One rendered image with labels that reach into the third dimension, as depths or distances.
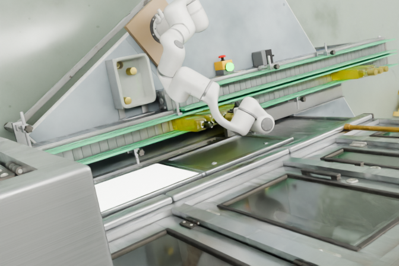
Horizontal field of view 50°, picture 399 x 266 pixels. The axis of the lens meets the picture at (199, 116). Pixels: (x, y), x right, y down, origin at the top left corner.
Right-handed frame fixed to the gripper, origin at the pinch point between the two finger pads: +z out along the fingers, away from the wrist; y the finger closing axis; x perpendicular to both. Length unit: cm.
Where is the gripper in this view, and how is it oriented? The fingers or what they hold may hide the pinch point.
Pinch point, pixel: (233, 117)
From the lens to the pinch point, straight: 182.7
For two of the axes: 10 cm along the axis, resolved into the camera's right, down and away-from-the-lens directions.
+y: -1.6, -9.8, -1.5
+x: -9.2, 2.1, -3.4
